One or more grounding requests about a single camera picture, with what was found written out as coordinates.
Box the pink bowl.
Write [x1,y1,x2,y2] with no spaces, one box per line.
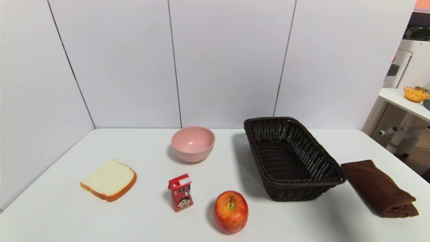
[171,126,216,163]

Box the red apple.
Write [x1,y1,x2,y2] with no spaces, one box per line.
[214,191,249,235]

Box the red milk carton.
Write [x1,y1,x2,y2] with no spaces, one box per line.
[168,173,194,213]

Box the brown cloth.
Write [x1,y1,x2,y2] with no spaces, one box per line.
[341,160,419,218]

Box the dark brown wicker basket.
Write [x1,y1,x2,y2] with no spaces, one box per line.
[244,117,347,202]

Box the white perforated cabinet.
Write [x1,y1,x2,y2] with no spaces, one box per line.
[362,39,430,148]

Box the white side table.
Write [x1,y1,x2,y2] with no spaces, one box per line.
[378,88,430,156]

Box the dark screen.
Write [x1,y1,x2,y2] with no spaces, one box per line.
[403,12,430,41]

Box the yellow pineapple toy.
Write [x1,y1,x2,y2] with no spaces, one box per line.
[403,86,430,103]

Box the white bread slice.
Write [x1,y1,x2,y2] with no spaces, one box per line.
[80,159,137,202]

